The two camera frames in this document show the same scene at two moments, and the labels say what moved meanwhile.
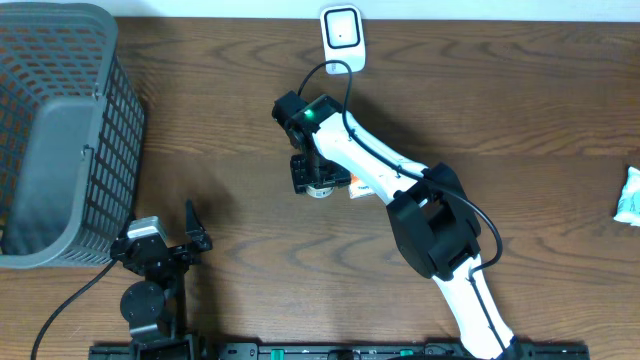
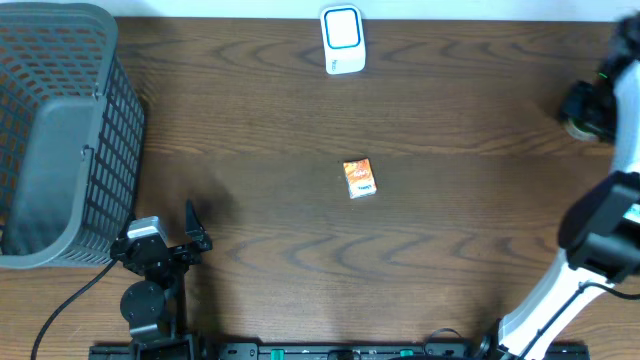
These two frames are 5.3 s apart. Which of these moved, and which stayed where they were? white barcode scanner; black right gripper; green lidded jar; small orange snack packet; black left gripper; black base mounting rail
Moved: green lidded jar; black right gripper
Stayed: white barcode scanner; black left gripper; black base mounting rail; small orange snack packet
